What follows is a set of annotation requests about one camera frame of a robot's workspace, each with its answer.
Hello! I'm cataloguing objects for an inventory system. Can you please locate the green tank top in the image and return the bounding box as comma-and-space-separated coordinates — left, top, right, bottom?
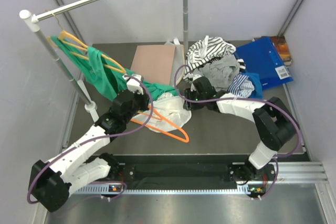
49, 36, 179, 101

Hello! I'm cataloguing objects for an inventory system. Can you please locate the blue striped shirt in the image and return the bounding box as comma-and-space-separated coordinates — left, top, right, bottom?
228, 73, 257, 98

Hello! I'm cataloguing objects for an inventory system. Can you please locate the silver clothes rack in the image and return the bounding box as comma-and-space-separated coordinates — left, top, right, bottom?
18, 0, 190, 120

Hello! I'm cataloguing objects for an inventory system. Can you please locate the orange clothes hanger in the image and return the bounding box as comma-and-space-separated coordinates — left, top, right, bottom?
131, 106, 190, 143

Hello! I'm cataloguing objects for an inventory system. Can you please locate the blue folder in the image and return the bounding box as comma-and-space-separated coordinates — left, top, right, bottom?
234, 37, 293, 90

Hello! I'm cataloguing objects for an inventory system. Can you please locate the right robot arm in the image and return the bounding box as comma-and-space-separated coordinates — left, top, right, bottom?
184, 76, 299, 183

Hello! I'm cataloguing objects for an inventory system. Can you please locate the striped black white shirt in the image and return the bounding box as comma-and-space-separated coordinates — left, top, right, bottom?
183, 36, 236, 82

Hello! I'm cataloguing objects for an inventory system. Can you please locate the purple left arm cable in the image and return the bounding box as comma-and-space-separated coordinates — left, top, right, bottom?
26, 74, 154, 204

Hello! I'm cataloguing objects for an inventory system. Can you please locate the yellow clothes hanger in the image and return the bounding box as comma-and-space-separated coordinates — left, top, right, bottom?
47, 9, 126, 74

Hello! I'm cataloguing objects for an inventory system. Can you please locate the white tank top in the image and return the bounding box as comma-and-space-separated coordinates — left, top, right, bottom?
135, 92, 192, 133

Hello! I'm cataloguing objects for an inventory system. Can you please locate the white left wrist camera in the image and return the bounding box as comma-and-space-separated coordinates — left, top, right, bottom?
123, 73, 144, 95

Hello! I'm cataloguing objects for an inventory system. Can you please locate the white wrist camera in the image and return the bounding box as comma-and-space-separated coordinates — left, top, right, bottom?
191, 74, 202, 82
123, 73, 144, 95

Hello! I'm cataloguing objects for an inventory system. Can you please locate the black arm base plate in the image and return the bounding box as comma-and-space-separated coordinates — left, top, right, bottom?
113, 154, 276, 182

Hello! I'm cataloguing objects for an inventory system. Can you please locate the grey shirt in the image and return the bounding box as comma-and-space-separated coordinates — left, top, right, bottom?
186, 55, 241, 91

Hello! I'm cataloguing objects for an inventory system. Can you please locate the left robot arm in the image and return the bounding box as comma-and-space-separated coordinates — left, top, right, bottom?
27, 89, 152, 212

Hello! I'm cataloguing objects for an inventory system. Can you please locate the blue cloth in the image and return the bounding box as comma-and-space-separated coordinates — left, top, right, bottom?
244, 72, 263, 99

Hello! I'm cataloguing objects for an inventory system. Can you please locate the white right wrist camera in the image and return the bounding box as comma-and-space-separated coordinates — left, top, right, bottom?
191, 74, 202, 82

